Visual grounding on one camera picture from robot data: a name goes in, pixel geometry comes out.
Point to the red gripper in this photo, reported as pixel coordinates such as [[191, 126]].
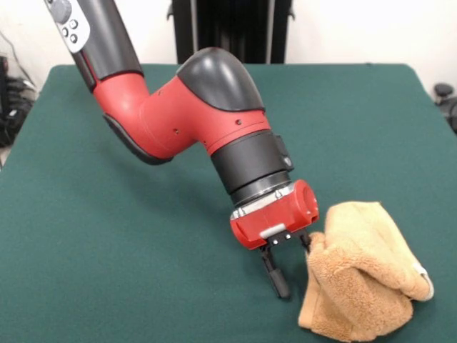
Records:
[[278, 214]]

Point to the tan terry towel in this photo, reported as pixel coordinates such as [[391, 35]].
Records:
[[357, 286]]

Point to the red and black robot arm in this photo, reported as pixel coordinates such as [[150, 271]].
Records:
[[160, 114]]

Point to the dark green tablecloth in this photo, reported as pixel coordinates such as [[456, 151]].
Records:
[[107, 232]]

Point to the black equipment pile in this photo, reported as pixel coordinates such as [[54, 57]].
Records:
[[16, 107]]

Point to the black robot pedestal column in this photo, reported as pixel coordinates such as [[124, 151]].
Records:
[[232, 35]]

